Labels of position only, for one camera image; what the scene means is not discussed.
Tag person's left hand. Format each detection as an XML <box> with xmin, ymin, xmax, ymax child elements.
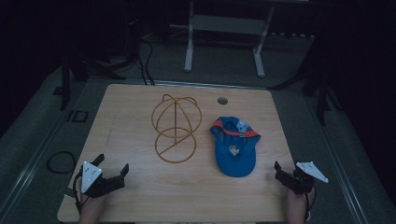
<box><xmin>78</xmin><ymin>191</ymin><xmax>106</xmax><ymax>224</ymax></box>

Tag black cables on floor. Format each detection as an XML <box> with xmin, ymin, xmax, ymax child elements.
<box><xmin>136</xmin><ymin>36</ymin><xmax>156</xmax><ymax>86</ymax></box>

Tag person's right hand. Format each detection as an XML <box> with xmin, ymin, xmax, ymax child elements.
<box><xmin>286</xmin><ymin>186</ymin><xmax>316</xmax><ymax>224</ymax></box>

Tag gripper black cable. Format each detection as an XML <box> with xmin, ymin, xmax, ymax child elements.
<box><xmin>72</xmin><ymin>164</ymin><xmax>90</xmax><ymax>216</ymax></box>
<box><xmin>303</xmin><ymin>186</ymin><xmax>318</xmax><ymax>222</ymax></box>

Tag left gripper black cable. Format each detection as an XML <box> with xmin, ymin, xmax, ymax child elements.
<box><xmin>72</xmin><ymin>164</ymin><xmax>90</xmax><ymax>216</ymax></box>

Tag blue baseball cap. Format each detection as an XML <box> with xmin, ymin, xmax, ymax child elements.
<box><xmin>209</xmin><ymin>116</ymin><xmax>262</xmax><ymax>178</ymax></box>

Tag gold wire hat stand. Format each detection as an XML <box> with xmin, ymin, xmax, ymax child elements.
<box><xmin>150</xmin><ymin>93</ymin><xmax>203</xmax><ymax>164</ymax></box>

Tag black cable loop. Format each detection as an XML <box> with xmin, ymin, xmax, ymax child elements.
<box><xmin>46</xmin><ymin>150</ymin><xmax>78</xmax><ymax>175</ymax></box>

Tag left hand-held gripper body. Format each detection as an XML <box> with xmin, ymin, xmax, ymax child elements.
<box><xmin>79</xmin><ymin>161</ymin><xmax>126</xmax><ymax>199</ymax></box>

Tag black tripod stand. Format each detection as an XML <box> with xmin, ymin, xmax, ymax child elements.
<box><xmin>267</xmin><ymin>46</ymin><xmax>344</xmax><ymax>127</ymax></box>

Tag white metal table frame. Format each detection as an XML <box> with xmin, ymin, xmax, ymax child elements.
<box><xmin>183</xmin><ymin>0</ymin><xmax>276</xmax><ymax>78</ymax></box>

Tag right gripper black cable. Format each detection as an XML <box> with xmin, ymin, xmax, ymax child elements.
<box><xmin>303</xmin><ymin>186</ymin><xmax>318</xmax><ymax>222</ymax></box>

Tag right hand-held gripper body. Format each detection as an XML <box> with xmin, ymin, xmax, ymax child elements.
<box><xmin>281</xmin><ymin>161</ymin><xmax>330</xmax><ymax>195</ymax></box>

